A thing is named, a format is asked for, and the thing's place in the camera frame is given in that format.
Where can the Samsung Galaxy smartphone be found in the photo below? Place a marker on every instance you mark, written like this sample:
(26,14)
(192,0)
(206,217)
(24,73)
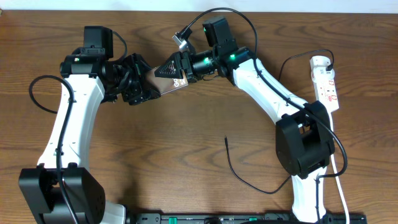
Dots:
(164,85)

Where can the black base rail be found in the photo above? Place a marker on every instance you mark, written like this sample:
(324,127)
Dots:
(232,218)

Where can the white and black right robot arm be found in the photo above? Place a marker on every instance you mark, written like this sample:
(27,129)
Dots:
(304,141)

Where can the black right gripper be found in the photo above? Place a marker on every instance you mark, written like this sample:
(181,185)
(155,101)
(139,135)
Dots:
(186,64)

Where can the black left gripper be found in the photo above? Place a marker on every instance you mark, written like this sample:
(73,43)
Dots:
(134,82)

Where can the white power strip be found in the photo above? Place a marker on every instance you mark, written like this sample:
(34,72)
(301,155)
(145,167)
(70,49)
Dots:
(323,81)

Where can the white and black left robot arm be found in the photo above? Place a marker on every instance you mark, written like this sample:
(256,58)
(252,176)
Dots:
(60,188)

